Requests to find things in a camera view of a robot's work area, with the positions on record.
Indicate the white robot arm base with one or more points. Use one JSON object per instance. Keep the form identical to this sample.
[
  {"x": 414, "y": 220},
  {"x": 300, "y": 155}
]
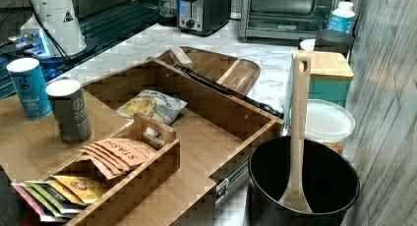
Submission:
[{"x": 55, "y": 27}]

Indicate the wooden tray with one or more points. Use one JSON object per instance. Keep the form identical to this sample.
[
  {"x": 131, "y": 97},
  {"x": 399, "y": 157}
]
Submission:
[{"x": 236, "y": 73}]

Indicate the chip snack bag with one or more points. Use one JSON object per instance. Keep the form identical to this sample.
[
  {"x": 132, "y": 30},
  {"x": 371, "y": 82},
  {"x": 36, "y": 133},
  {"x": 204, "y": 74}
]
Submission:
[{"x": 159, "y": 106}]

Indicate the wooden block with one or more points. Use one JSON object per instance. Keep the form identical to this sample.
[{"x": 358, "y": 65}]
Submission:
[{"x": 180, "y": 57}]

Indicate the silver black toaster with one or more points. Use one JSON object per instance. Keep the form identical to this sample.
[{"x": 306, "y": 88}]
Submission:
[{"x": 202, "y": 17}]

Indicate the orange Stash tea packets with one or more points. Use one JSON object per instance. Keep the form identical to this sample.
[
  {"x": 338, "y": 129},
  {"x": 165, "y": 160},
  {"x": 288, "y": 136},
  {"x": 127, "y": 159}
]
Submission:
[{"x": 116, "y": 157}]

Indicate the plastic container white lid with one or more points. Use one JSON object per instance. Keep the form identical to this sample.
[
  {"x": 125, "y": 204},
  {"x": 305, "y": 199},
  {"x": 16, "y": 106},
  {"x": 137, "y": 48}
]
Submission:
[{"x": 328, "y": 123}]

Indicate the toaster oven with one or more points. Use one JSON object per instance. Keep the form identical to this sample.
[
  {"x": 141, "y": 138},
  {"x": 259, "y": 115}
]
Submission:
[{"x": 287, "y": 19}]

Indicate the wooden tea organizer box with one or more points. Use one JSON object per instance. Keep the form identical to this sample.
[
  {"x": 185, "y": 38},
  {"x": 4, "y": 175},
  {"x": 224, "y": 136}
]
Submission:
[{"x": 127, "y": 191}]

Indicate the teal box wooden lid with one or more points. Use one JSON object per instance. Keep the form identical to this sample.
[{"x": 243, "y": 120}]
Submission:
[{"x": 331, "y": 76}]

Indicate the wooden spatula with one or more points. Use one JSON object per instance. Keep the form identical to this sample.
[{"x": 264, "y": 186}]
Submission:
[{"x": 293, "y": 196}]

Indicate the dark grey cup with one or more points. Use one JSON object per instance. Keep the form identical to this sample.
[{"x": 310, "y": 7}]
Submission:
[{"x": 330, "y": 40}]

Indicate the black pot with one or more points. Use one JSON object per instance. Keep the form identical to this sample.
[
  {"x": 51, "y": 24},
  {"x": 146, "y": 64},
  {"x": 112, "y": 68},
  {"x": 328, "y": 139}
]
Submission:
[{"x": 330, "y": 184}]

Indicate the grey pepper canister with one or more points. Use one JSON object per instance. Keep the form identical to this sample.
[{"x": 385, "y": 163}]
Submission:
[{"x": 69, "y": 110}]

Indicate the yellow tea packet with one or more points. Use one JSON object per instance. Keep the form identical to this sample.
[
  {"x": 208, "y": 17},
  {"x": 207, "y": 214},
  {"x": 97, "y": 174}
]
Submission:
[{"x": 80, "y": 190}]

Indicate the blue white bottle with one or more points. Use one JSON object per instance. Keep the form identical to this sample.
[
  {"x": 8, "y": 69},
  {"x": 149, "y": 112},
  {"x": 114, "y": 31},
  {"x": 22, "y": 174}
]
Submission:
[{"x": 343, "y": 17}]

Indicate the blue salt canister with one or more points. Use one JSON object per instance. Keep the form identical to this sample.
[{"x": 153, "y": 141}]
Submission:
[{"x": 29, "y": 84}]

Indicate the green tea packet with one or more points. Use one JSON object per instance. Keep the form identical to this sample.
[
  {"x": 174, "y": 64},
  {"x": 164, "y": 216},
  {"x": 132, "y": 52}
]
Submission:
[{"x": 57, "y": 204}]

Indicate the pink tea packet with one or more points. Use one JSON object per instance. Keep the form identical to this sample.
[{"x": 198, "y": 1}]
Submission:
[{"x": 44, "y": 214}]

